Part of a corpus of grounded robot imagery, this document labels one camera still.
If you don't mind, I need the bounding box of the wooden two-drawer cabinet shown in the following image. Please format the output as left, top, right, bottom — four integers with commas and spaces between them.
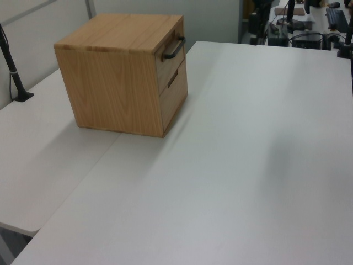
54, 13, 189, 139

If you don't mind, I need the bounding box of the wooden drawer with black handle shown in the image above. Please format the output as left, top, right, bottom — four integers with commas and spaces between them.
154, 26, 187, 96

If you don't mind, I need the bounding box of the black monitor stand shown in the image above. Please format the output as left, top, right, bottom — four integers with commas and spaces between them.
277, 0, 299, 28

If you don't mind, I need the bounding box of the black clamp stand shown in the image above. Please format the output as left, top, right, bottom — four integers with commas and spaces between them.
336, 15, 353, 59

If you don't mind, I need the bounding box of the grey metal frame post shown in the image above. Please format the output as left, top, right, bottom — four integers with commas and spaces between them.
84, 0, 97, 19

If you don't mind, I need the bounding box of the black camera stand pole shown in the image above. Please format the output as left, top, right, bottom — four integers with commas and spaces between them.
0, 23, 35, 103

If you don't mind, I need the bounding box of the black computer keyboard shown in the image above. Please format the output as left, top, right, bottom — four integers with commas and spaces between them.
325, 7, 350, 31

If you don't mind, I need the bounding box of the brown desk mat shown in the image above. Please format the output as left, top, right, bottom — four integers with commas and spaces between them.
274, 7, 306, 18

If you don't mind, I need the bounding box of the black desktop device with cables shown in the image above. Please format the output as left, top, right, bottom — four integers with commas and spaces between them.
291, 31, 324, 50

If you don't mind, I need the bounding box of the black box device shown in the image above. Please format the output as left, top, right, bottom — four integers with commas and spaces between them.
268, 23, 290, 47

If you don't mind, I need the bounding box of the black tripod equipment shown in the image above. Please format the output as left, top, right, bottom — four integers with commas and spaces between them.
247, 0, 270, 45

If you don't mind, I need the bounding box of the wooden drawer with slot grip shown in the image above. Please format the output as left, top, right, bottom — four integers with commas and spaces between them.
159, 59, 189, 133

